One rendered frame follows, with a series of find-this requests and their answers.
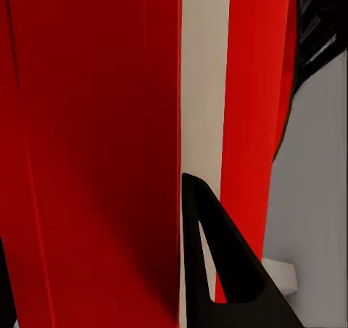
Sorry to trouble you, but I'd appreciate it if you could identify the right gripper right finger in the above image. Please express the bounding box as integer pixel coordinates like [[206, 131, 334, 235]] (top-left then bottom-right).
[[181, 173, 304, 328]]

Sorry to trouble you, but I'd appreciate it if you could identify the radio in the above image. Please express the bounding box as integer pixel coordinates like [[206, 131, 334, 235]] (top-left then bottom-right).
[[0, 0, 302, 328]]

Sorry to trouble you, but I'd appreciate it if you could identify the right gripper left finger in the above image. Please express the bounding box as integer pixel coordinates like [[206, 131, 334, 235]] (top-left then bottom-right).
[[0, 239, 17, 328]]

